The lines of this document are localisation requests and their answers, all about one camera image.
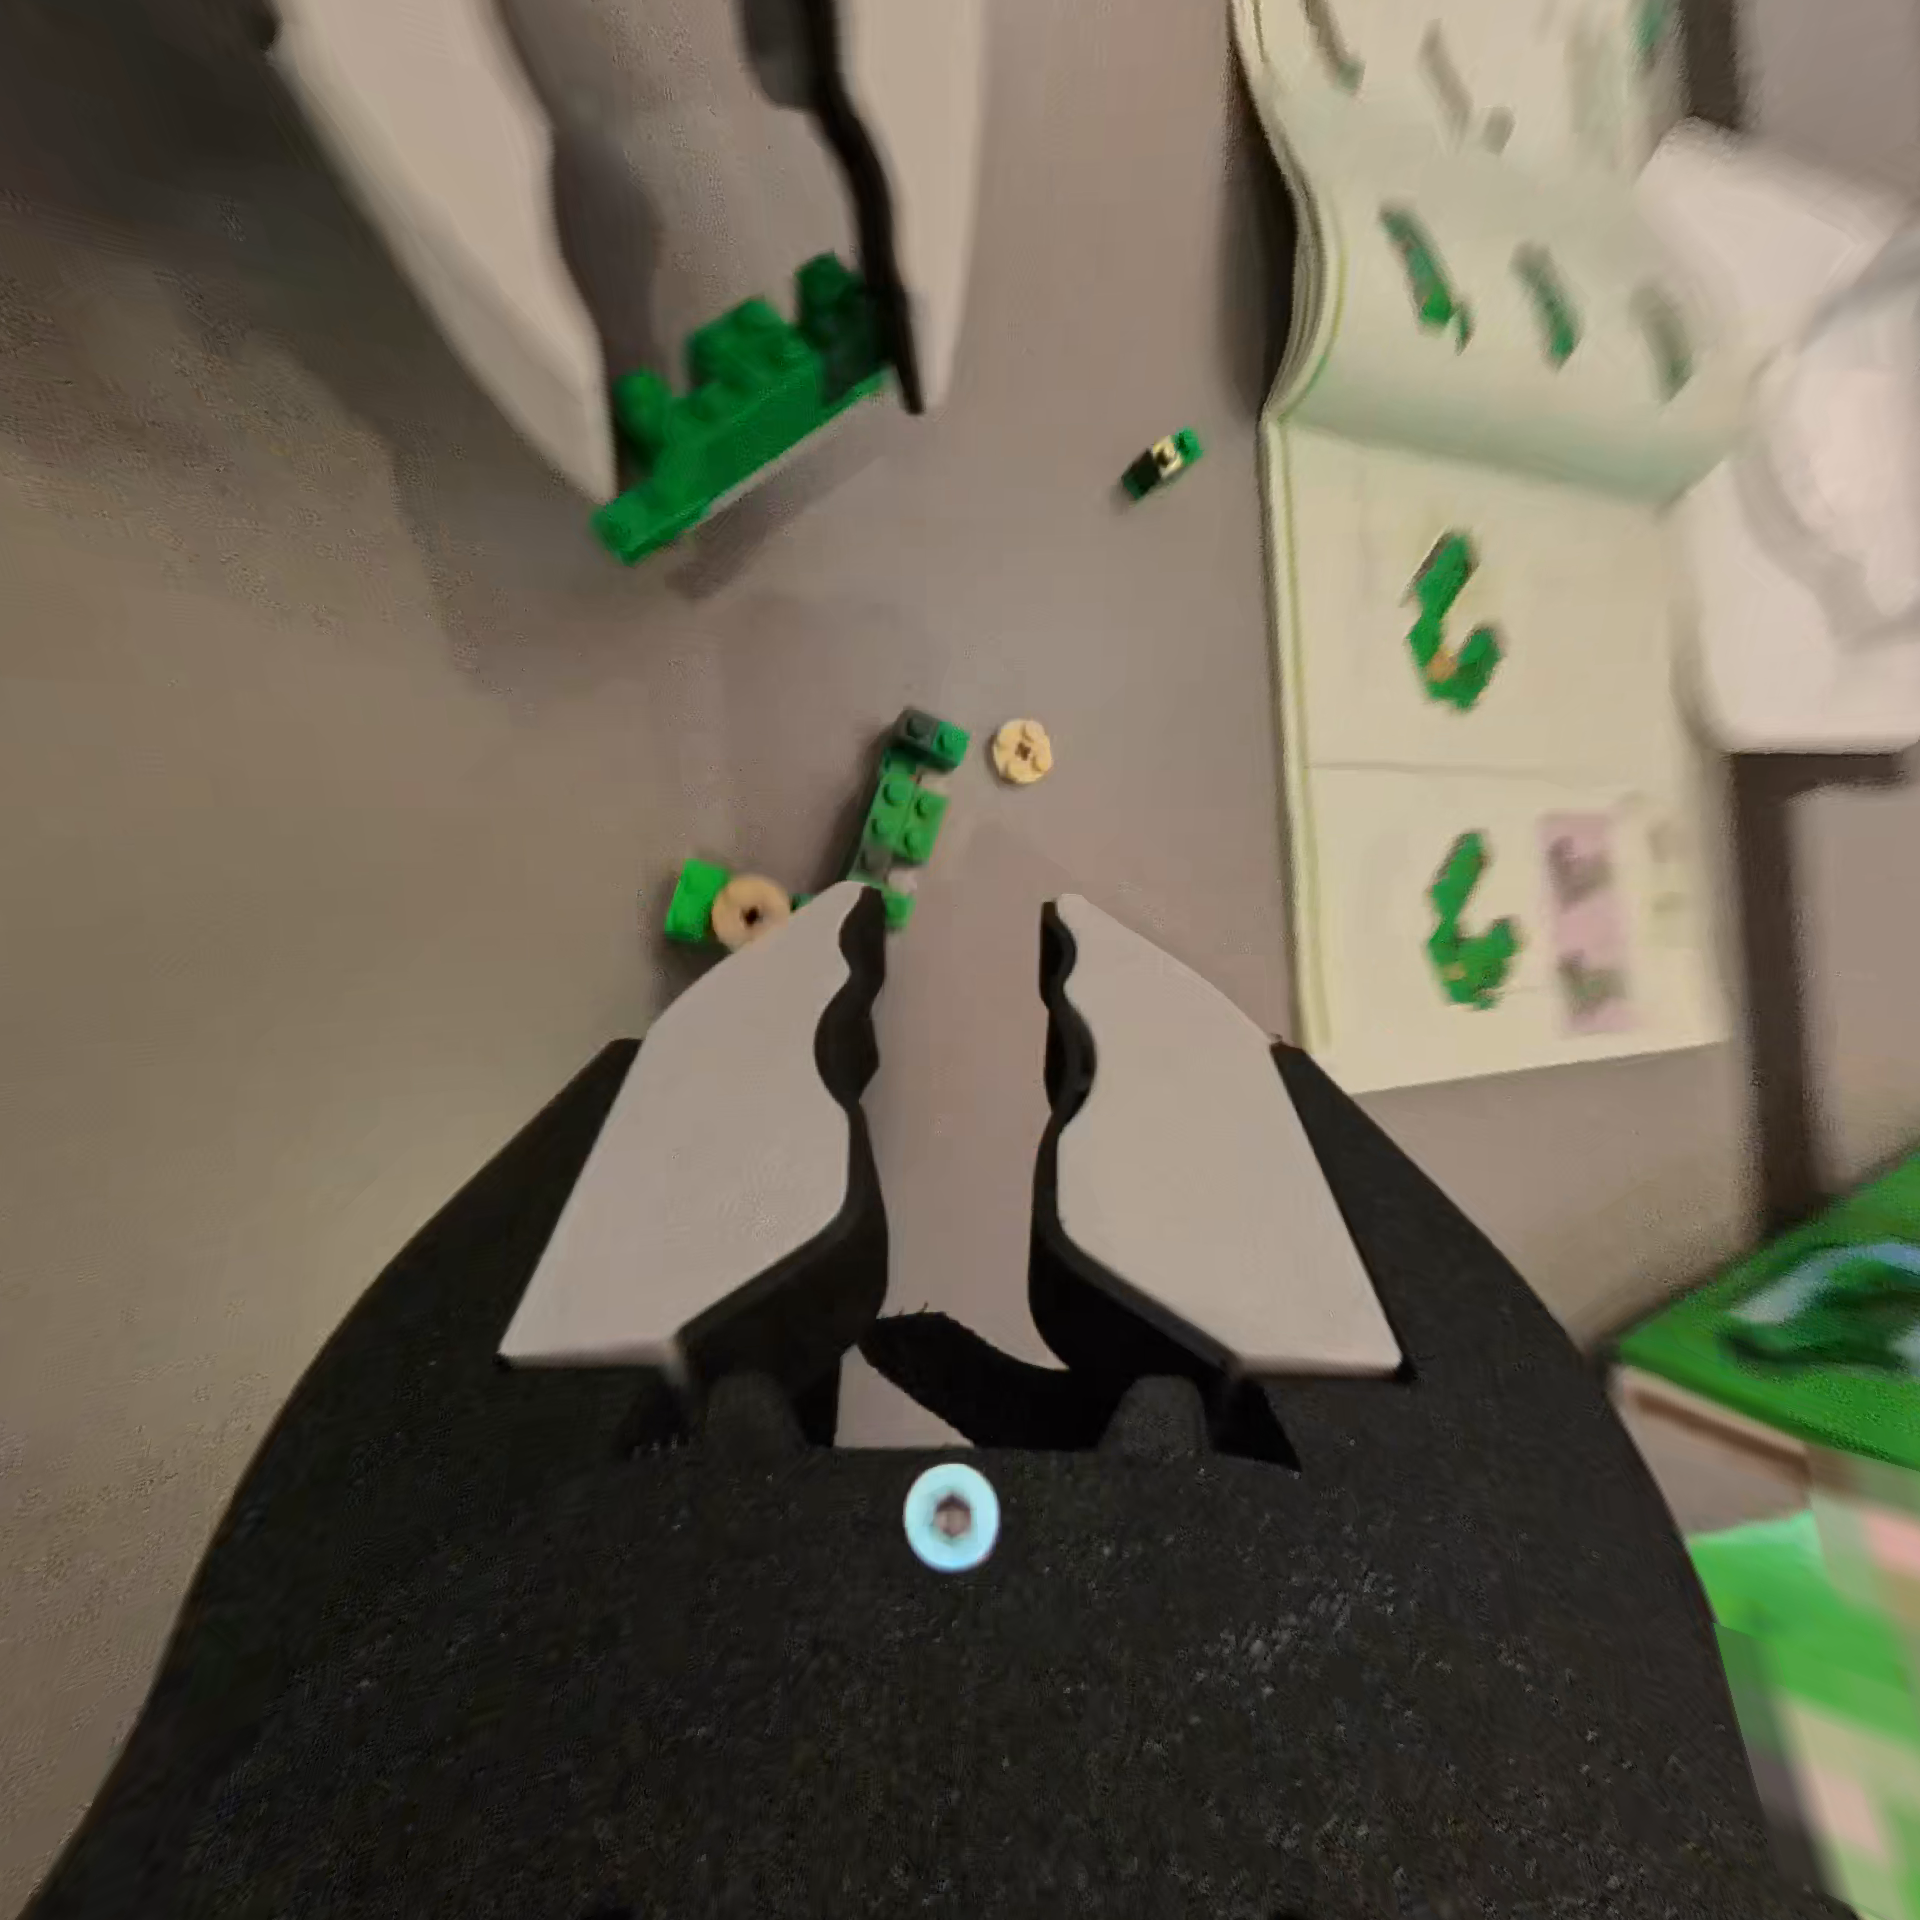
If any large green brick assembly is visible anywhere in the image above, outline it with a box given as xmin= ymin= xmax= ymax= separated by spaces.
xmin=591 ymin=251 xmax=893 ymax=569

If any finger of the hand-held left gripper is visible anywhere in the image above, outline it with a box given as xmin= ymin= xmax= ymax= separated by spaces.
xmin=757 ymin=0 xmax=989 ymax=413
xmin=267 ymin=0 xmax=619 ymax=508

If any light green toy box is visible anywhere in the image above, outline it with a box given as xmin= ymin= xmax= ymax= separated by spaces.
xmin=1688 ymin=1463 xmax=1920 ymax=1920

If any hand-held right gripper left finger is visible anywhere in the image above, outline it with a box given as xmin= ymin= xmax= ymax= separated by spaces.
xmin=497 ymin=883 xmax=893 ymax=1449

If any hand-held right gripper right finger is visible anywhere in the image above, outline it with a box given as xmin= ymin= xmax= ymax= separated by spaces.
xmin=1024 ymin=892 xmax=1409 ymax=1470

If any green grey brick assembly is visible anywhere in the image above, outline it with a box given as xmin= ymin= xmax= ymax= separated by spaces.
xmin=839 ymin=709 xmax=972 ymax=934

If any brick instruction booklet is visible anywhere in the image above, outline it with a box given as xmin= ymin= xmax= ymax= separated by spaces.
xmin=1231 ymin=0 xmax=1741 ymax=1097

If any green brick with tan round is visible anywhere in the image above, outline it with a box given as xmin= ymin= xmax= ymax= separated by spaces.
xmin=664 ymin=854 xmax=794 ymax=950

